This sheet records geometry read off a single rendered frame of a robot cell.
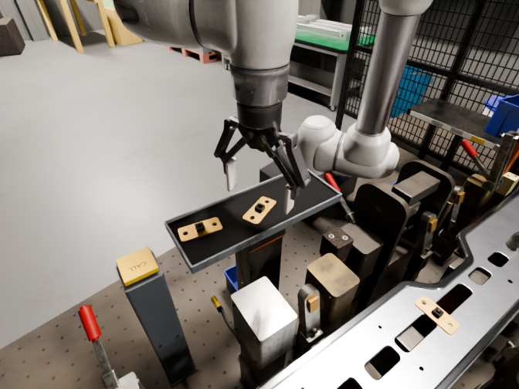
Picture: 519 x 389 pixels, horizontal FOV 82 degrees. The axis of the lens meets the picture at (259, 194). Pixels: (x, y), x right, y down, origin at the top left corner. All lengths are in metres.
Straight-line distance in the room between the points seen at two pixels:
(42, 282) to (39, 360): 1.23
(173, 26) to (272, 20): 0.14
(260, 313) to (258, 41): 0.42
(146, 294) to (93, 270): 1.65
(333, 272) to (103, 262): 1.81
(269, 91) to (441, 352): 0.58
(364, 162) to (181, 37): 0.83
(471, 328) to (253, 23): 0.69
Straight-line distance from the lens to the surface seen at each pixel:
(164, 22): 0.50
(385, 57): 1.00
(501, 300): 0.88
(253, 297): 0.57
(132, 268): 0.59
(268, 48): 0.44
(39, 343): 1.18
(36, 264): 2.48
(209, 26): 0.46
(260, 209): 0.63
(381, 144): 1.13
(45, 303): 2.23
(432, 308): 0.78
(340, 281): 0.65
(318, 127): 1.16
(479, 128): 1.53
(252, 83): 0.46
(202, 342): 1.00
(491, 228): 1.05
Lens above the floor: 1.60
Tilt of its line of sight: 40 degrees down
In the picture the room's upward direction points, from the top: straight up
